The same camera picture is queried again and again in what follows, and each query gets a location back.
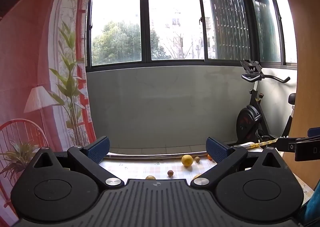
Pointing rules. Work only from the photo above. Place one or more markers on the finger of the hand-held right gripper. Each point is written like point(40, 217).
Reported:
point(286, 145)
point(314, 132)

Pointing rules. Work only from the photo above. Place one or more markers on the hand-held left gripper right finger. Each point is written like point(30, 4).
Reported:
point(218, 150)

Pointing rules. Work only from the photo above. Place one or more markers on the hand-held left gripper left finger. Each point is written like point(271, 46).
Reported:
point(96, 149)

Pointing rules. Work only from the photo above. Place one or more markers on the large yellow grapefruit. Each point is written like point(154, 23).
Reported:
point(187, 160)

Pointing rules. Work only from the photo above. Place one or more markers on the yellow lemon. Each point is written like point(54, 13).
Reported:
point(197, 176)
point(150, 178)

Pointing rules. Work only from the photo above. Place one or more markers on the small brown round fruit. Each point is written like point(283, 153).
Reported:
point(197, 159)
point(170, 173)

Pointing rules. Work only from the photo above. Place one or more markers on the small orange tangerine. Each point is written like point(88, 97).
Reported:
point(209, 157)

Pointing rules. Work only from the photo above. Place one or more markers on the black exercise bike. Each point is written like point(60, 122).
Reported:
point(250, 119)

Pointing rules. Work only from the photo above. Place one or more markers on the orange checked floral tablecloth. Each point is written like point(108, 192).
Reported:
point(140, 169)

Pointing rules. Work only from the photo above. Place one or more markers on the telescopic metal pole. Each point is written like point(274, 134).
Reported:
point(150, 155)

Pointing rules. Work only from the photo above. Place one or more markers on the wooden cabinet panel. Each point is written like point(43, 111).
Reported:
point(307, 54)

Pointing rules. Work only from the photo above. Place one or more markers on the narrow black framed window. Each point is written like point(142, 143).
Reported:
point(265, 22)

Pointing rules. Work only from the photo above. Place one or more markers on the printed wall cloth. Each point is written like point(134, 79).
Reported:
point(30, 54)

